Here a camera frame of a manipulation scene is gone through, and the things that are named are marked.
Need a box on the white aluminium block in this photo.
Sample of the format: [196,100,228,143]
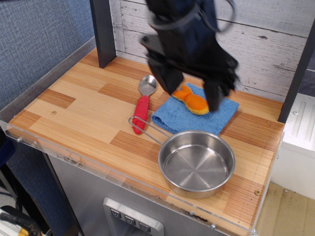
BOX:
[271,93,315,199]

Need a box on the yellow black object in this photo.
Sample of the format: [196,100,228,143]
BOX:
[0,211,44,236]

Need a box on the stainless steel cabinet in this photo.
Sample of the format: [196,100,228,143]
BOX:
[48,155,223,236]

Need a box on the orange plush fish toy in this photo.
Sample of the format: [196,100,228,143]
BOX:
[172,85,210,116]

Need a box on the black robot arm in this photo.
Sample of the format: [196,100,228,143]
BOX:
[140,0,239,111]

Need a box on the clear acrylic guard rail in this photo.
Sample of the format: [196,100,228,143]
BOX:
[0,121,256,236]

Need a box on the black left vertical post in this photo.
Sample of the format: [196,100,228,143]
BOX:
[90,0,116,68]

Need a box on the black vertical post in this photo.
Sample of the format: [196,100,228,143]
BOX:
[90,0,116,68]
[278,21,315,123]

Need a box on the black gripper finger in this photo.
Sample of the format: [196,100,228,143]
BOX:
[148,60,184,95]
[203,80,229,111]

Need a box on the stainless steel pot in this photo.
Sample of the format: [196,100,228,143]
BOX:
[128,116,236,200]

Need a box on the red handled metal spoon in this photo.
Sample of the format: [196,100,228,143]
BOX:
[132,75,158,134]

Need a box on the silver button panel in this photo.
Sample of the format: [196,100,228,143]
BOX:
[103,197,165,236]

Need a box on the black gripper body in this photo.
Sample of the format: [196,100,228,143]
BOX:
[141,20,238,93]

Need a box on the blue folded cloth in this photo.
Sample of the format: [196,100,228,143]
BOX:
[151,83,239,135]

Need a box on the black right vertical post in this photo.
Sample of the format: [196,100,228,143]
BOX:
[278,21,315,123]

